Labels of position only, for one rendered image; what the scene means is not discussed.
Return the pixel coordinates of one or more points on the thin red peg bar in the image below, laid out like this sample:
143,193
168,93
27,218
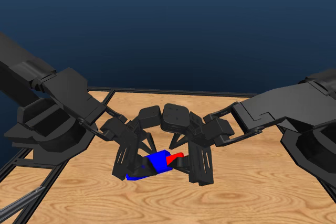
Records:
171,159

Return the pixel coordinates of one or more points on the black table frame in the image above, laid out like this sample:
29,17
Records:
170,90

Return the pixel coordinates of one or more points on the grey metal strut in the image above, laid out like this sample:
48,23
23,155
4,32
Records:
18,204

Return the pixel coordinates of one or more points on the blue hollow socket block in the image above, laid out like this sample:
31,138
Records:
157,161

